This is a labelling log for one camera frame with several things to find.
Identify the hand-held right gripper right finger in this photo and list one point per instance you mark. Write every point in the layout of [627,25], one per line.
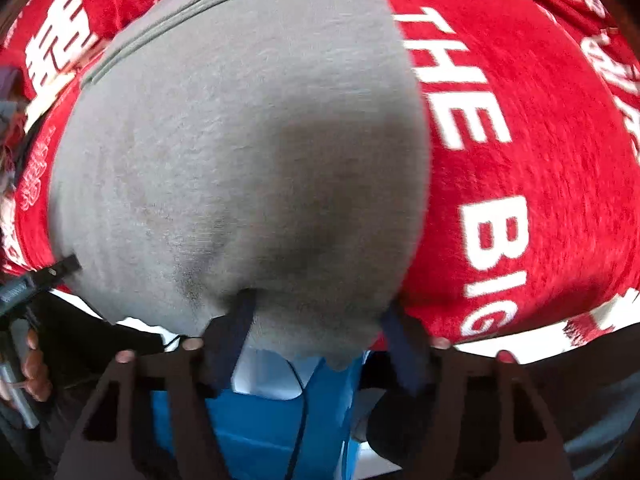
[405,345]

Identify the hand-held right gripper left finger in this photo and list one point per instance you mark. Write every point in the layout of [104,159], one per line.
[235,330]

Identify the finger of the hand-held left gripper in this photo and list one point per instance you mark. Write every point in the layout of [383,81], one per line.
[62,266]

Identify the grey knit sweater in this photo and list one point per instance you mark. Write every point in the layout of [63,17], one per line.
[225,160]

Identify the pile of mixed clothes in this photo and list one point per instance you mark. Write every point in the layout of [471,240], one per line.
[10,125]

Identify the person's left hand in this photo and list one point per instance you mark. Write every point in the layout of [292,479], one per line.
[37,367]

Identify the black rounded cloth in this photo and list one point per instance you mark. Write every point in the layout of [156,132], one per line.
[400,430]

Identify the blue and white box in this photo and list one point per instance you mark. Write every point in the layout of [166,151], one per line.
[260,435]

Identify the red printed blanket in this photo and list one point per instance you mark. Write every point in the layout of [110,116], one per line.
[525,135]

